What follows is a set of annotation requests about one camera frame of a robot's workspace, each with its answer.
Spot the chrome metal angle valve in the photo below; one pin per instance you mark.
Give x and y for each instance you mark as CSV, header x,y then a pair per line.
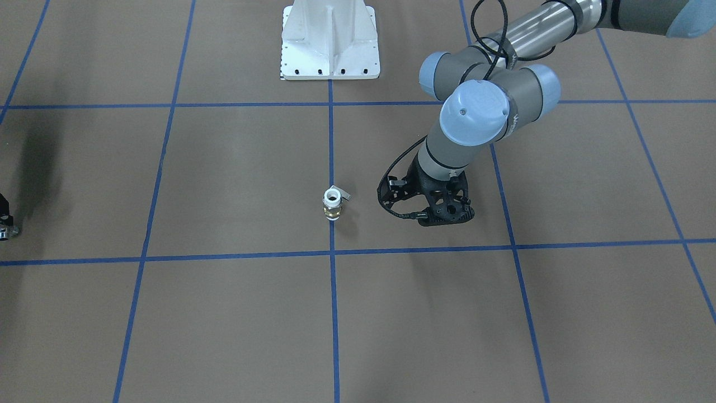
x,y
8,232

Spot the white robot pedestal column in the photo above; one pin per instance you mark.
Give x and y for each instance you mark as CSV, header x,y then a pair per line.
x,y
329,40

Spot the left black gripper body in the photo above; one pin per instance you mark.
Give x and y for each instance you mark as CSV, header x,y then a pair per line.
x,y
420,180

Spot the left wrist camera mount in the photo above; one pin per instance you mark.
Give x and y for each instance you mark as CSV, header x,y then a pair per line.
x,y
448,201

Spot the brown paper table mat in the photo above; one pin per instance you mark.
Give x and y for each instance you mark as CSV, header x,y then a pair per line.
x,y
174,245

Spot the white PPR pipe fitting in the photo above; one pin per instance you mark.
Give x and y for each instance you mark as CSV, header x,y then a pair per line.
x,y
333,199

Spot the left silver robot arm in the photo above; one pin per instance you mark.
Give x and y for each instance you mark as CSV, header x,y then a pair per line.
x,y
494,87

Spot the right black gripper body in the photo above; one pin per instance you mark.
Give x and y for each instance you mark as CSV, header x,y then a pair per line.
x,y
4,220

